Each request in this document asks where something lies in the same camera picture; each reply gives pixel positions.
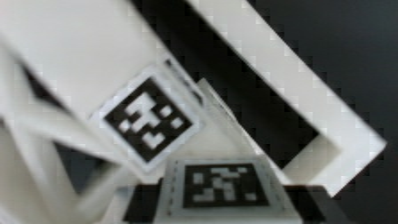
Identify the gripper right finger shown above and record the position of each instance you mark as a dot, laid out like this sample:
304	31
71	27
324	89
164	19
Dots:
315	207

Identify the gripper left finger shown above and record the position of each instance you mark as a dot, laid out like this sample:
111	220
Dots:
132	208

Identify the white tagged cube leg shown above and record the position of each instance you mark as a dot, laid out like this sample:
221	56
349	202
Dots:
222	191

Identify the white chair backrest part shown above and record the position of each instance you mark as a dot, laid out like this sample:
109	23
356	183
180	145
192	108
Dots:
105	112

